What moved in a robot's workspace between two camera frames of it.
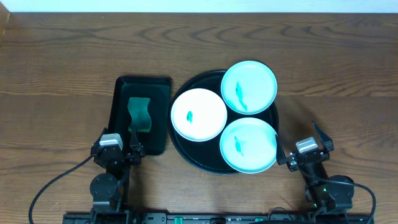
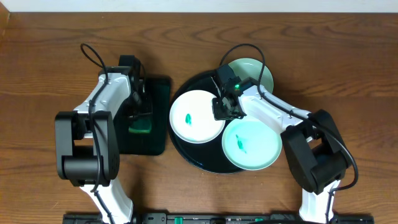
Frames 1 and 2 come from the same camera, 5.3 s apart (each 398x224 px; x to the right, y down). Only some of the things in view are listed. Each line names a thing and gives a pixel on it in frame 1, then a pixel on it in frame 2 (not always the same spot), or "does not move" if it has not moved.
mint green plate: (248, 145) does not move
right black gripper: (293, 162) -> (217, 113)
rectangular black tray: (158, 89) does not move
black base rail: (214, 218) does not move
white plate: (198, 114) does not move
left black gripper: (125, 155) -> (138, 114)
